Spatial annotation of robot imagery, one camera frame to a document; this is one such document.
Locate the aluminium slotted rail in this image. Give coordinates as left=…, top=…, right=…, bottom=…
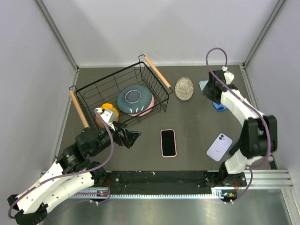
left=71, top=189, right=236, bottom=199

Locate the pink plate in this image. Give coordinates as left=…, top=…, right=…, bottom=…
left=129, top=95, right=155, bottom=117

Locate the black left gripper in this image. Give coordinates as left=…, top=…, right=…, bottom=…
left=90, top=120, right=141, bottom=157

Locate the pink phone case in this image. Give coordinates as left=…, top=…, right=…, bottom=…
left=160, top=129, right=177, bottom=158

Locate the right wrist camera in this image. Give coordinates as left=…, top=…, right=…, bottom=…
left=222, top=66, right=235, bottom=84

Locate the brown speckled bowl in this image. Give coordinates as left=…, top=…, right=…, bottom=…
left=95, top=116, right=120, bottom=129

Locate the dark green smartphone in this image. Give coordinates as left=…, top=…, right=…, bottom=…
left=228, top=143, right=239, bottom=157

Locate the light blue phone case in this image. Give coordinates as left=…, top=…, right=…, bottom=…
left=199, top=80, right=208, bottom=91

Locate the speckled oval dish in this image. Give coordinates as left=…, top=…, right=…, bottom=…
left=175, top=77, right=194, bottom=101

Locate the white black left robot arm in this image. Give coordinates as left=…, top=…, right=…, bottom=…
left=7, top=122, right=141, bottom=225

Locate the black smartphone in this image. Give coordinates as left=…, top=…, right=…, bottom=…
left=161, top=130, right=176, bottom=156

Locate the lilac phone case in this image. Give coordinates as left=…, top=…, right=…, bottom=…
left=206, top=133, right=233, bottom=162

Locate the black wire dish basket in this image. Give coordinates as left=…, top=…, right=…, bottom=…
left=69, top=54, right=173, bottom=130

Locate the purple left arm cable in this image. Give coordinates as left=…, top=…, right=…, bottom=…
left=8, top=109, right=115, bottom=218

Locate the blue glazed ceramic plate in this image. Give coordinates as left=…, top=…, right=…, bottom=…
left=116, top=85, right=152, bottom=114

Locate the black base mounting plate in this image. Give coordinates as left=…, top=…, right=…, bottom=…
left=92, top=171, right=233, bottom=195

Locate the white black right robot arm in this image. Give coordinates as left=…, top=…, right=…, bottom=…
left=202, top=68, right=278, bottom=187

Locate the yellow ribbed bowl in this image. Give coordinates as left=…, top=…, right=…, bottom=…
left=101, top=103, right=120, bottom=121

